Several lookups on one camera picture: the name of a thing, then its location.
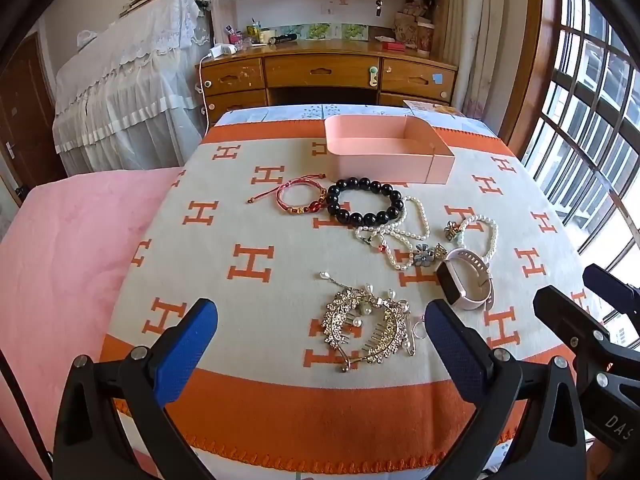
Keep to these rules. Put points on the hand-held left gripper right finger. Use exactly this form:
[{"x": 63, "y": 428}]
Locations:
[{"x": 454, "y": 347}]

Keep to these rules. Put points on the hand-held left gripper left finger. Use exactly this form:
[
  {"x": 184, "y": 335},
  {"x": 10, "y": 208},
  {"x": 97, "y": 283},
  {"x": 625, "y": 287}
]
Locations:
[{"x": 186, "y": 350}]

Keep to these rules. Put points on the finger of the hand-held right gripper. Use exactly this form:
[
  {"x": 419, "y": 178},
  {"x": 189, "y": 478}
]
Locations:
[
  {"x": 567, "y": 317},
  {"x": 612, "y": 285}
]

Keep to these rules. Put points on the silver safety pin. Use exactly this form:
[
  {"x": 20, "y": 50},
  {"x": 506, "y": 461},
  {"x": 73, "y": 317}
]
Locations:
[{"x": 410, "y": 342}]

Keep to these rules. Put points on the grey flower brooch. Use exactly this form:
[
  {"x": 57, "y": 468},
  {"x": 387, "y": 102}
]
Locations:
[{"x": 424, "y": 257}]

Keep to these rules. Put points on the gold rhinestone hair comb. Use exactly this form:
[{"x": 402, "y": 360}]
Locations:
[{"x": 340, "y": 320}]

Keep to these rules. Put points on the pink paper box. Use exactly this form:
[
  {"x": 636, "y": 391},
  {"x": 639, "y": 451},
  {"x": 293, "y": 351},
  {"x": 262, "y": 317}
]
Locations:
[{"x": 390, "y": 165}]

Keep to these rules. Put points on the orange and cream patterned blanket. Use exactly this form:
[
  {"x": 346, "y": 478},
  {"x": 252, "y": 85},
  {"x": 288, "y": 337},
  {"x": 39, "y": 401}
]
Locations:
[{"x": 280, "y": 395}]

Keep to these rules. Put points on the pink blanket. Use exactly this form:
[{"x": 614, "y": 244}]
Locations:
[{"x": 65, "y": 260}]

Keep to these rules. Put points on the window with metal grille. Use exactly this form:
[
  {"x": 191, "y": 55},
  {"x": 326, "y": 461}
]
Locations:
[{"x": 590, "y": 110}]

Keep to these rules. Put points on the food cover cookbook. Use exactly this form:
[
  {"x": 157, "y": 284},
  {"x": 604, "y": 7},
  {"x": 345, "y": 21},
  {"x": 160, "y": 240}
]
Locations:
[{"x": 425, "y": 106}]

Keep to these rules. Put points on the tree print bed sheet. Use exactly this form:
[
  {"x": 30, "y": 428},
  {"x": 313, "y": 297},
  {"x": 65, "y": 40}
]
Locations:
[{"x": 280, "y": 115}]

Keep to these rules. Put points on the pale floral curtain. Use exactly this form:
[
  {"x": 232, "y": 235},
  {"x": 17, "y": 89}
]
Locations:
[{"x": 475, "y": 60}]

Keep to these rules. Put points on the white lace furniture cover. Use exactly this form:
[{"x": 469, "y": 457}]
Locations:
[{"x": 125, "y": 85}]

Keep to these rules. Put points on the brown wooden door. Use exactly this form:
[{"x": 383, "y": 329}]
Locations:
[{"x": 20, "y": 125}]

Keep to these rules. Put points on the green white drawer lock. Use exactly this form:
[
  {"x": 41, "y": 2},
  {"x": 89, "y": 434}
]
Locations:
[{"x": 373, "y": 77}]

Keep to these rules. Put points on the white charger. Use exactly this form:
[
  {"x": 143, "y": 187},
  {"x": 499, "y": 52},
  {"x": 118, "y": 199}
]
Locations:
[{"x": 222, "y": 51}]

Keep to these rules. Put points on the red box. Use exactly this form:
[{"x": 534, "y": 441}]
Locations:
[{"x": 394, "y": 45}]

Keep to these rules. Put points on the red patterned cup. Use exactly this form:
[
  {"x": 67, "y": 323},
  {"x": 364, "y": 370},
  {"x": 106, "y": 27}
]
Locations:
[{"x": 425, "y": 37}]

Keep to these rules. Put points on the small pink carton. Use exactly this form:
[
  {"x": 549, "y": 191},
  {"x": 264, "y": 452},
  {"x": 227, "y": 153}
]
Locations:
[{"x": 235, "y": 37}]

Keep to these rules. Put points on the white tissue packet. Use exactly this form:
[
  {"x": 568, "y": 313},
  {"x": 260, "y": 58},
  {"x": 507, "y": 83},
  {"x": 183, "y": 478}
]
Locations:
[{"x": 385, "y": 38}]

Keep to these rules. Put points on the brown patterned paper bag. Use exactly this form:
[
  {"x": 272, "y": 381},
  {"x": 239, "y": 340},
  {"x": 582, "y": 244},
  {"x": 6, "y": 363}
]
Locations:
[{"x": 405, "y": 30}]

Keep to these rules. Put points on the wooden desk with drawers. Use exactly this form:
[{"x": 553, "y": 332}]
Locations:
[{"x": 320, "y": 50}]

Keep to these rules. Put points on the black flashlight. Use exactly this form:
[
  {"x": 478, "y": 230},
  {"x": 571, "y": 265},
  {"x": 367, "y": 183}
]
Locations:
[{"x": 282, "y": 38}]

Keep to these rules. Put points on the strip of plant pictures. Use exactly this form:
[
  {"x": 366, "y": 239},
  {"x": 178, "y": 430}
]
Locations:
[{"x": 320, "y": 31}]

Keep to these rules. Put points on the hanging keys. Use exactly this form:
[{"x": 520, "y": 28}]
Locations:
[{"x": 378, "y": 5}]

